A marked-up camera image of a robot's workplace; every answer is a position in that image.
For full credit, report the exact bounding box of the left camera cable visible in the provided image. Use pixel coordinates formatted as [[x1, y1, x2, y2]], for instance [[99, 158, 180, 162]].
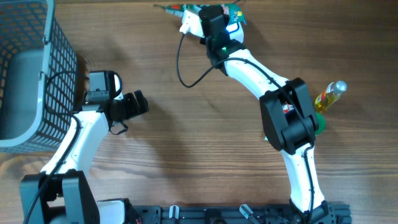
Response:
[[22, 70, 91, 224]]

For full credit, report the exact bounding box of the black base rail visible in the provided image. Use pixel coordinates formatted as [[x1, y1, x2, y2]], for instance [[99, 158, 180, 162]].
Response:
[[134, 203, 353, 224]]

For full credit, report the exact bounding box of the green sponge package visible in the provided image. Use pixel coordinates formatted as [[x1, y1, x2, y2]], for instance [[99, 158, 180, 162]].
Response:
[[154, 3, 246, 25]]

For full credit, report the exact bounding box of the red stick packet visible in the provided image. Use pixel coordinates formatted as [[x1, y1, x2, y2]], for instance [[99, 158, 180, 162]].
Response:
[[282, 103, 294, 114]]

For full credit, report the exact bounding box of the green lid jar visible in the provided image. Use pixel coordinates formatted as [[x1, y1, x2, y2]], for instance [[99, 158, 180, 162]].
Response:
[[315, 113, 326, 136]]

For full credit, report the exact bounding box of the grey plastic mesh basket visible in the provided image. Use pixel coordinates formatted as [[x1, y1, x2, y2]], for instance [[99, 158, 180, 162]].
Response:
[[1, 0, 78, 153]]

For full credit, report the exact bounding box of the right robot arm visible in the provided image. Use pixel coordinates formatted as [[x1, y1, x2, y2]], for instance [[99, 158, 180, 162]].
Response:
[[198, 6, 326, 223]]

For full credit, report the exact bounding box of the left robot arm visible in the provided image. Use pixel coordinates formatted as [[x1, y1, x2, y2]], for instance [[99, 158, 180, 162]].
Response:
[[20, 70, 149, 223]]

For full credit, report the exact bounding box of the yellow liquid bottle silver cap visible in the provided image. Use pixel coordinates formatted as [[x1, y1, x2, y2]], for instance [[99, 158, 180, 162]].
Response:
[[314, 80, 347, 113]]

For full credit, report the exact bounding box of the white barcode scanner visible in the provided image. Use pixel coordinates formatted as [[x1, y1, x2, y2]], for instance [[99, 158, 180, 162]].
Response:
[[226, 22, 244, 43]]

